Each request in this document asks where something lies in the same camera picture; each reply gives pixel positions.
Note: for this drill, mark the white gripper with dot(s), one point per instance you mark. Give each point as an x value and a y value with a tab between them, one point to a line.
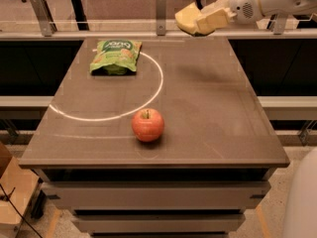
244	4

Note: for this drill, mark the yellow sponge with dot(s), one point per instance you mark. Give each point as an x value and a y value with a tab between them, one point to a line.
190	21

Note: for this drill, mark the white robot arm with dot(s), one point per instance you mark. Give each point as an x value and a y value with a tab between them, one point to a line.
286	7

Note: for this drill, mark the red apple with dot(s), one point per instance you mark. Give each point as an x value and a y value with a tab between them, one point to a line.
147	125

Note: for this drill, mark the green chip bag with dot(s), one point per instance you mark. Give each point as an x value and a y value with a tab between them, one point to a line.
116	57

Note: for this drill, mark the black table leg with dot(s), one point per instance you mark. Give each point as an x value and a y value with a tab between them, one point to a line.
79	15

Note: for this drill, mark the grey drawer cabinet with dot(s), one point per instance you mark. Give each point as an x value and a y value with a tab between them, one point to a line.
211	163

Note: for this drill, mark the cardboard box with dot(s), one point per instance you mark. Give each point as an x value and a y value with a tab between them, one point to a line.
18	188

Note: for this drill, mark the right metal bracket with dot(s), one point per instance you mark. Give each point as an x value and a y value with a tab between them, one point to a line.
279	23

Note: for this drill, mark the metal bracket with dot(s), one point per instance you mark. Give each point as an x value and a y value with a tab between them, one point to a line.
44	17
279	23
160	17

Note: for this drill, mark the middle metal bracket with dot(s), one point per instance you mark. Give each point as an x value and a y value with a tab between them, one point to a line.
160	17

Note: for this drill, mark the left metal bracket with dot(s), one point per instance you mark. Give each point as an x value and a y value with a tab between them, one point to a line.
44	17

